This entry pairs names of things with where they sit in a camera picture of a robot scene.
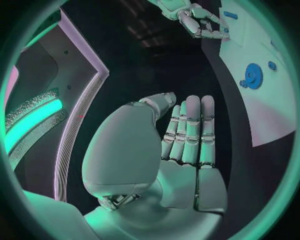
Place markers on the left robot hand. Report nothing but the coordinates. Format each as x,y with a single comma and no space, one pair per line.
126,150

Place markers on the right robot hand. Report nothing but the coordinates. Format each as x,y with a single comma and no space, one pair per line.
194,22

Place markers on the blue peg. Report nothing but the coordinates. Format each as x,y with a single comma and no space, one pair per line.
226,31

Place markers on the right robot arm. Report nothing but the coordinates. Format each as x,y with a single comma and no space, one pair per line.
169,9

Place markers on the white task board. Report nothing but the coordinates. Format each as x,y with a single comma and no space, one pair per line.
257,112

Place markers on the blue block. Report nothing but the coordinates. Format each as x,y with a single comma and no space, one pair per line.
230,15

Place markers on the small blue gear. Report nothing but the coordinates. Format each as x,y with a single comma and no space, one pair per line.
243,83

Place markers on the large blue gear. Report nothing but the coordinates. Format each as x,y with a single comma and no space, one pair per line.
254,75

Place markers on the blue round plug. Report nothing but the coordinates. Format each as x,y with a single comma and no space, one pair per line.
272,66

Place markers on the glowing light bar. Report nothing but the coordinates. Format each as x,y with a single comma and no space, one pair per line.
30,123

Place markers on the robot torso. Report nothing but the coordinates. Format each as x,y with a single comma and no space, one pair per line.
70,65

